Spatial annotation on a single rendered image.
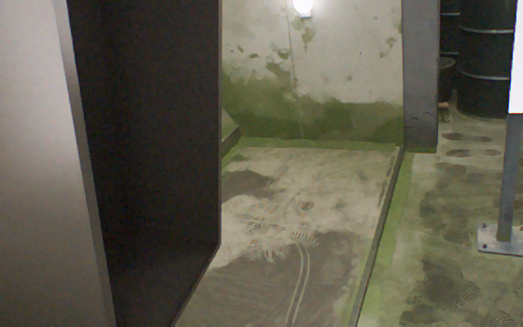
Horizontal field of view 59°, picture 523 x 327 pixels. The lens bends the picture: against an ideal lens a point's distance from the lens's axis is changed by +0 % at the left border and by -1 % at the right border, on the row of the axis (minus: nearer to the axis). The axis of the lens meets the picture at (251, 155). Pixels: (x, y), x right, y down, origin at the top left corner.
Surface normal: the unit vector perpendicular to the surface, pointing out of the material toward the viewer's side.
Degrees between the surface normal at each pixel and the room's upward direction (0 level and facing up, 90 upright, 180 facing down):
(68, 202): 90
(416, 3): 90
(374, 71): 90
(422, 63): 90
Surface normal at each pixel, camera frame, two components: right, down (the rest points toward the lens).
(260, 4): -0.39, 0.46
